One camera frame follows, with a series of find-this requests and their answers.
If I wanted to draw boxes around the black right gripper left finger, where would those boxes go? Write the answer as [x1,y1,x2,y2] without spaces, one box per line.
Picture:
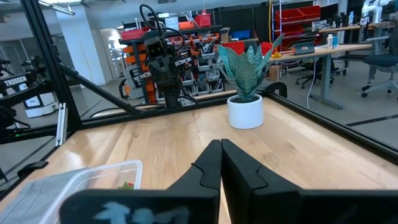
[58,139,223,224]

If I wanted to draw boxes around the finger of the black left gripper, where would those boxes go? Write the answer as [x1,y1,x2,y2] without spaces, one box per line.
[164,90,174,108]
[172,90,182,108]

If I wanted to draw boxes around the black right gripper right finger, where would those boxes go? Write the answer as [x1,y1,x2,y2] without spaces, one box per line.
[221,138,398,224]

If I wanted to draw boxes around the red toy strawberry green leaves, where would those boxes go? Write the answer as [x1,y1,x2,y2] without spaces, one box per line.
[116,181,136,190]

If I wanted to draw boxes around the clear plastic tupperware container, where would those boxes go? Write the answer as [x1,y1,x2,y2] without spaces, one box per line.
[38,159,144,224]

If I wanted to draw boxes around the small parts bin rack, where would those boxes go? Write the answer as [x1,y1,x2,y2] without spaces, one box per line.
[119,24,233,104]

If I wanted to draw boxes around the white labelled box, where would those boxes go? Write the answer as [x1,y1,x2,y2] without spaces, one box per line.
[164,16,180,31]

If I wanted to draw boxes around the red storage bin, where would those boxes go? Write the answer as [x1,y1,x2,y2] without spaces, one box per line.
[194,12,213,28]

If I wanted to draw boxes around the white round plant pot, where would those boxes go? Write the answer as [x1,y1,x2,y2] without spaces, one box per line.
[226,93,265,130]

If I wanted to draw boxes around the green snake plant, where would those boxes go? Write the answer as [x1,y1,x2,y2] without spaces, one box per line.
[216,33,285,104]

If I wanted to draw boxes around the large red crate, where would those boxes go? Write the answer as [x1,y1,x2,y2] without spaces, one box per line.
[221,40,246,56]

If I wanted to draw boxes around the blue storage bin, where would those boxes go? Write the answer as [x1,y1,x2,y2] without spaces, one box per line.
[231,29,252,41]

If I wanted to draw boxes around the small cardboard box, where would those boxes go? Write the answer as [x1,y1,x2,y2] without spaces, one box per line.
[268,64,282,82]

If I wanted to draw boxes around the white boxy machine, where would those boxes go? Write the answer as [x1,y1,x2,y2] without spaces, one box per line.
[22,91,60,119]

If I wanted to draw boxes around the black office chair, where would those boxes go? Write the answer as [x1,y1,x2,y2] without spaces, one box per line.
[294,58,335,90]

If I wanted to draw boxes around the gray laptop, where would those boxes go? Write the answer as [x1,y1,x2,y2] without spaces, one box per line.
[291,40,316,56]

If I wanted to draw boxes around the shelf rack red bins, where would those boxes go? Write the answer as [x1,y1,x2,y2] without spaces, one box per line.
[271,4,323,53]

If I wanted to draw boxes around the wooden top desk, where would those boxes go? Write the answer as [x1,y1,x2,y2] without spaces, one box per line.
[268,42,373,110]

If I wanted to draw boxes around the gray folded cloth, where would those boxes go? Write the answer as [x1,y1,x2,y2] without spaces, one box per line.
[0,167,87,224]

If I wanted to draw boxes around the dark blue office chair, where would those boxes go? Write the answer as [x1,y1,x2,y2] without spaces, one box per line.
[338,27,398,100]

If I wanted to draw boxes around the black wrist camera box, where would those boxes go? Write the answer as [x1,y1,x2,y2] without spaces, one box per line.
[144,36,167,61]

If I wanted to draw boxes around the black curved corner handle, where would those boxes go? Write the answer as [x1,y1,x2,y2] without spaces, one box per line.
[263,81,289,99]

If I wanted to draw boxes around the silver aluminium bracket strip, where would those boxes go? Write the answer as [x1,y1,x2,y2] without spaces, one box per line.
[55,102,68,147]

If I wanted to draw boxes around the white hanging cable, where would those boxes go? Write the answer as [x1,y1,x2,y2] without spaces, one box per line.
[305,57,318,109]

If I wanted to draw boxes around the black metal table frame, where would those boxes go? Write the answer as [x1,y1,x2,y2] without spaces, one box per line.
[0,0,398,200]

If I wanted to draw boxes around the black flat bracket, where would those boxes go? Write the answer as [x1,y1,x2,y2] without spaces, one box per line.
[16,160,49,179]

